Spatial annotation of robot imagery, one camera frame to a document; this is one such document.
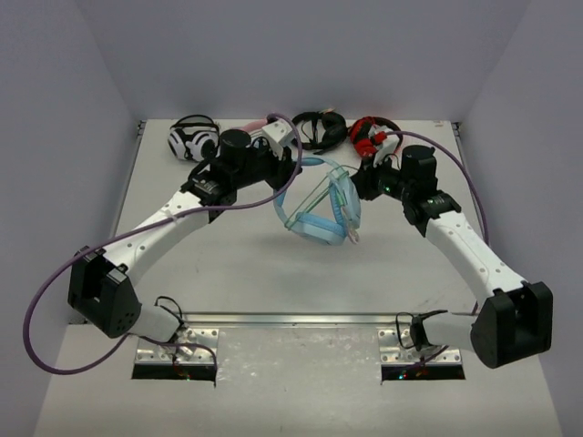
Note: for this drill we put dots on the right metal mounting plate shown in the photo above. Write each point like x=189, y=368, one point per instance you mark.
x=394, y=350

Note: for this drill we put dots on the light blue headphones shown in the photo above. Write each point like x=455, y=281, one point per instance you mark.
x=331, y=212

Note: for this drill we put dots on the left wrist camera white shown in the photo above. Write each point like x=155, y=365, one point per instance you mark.
x=279, y=134

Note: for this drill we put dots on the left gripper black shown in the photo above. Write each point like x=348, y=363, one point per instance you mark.
x=282, y=166

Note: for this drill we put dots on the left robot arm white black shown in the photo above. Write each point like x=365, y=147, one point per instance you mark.
x=103, y=281

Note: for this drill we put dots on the pink blue cat-ear headphones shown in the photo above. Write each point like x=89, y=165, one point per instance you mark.
x=255, y=125

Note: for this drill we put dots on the white black headphones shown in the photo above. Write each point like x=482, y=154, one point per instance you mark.
x=194, y=138

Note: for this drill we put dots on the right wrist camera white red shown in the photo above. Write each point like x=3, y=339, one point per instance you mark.
x=381, y=144

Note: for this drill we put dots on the black headset with microphone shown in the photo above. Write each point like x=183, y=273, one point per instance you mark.
x=329, y=130

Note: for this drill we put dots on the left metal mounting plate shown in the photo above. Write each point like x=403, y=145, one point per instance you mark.
x=192, y=345

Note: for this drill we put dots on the red black headphones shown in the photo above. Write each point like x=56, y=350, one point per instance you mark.
x=360, y=128

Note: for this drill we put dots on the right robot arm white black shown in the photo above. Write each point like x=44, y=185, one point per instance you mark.
x=515, y=317

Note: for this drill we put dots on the metal mounting plate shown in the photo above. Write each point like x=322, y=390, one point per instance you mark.
x=394, y=350
x=192, y=345

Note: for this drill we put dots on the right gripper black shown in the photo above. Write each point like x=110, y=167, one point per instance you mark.
x=365, y=178

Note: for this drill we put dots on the aluminium table edge rail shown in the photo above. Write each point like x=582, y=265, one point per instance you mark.
x=289, y=319

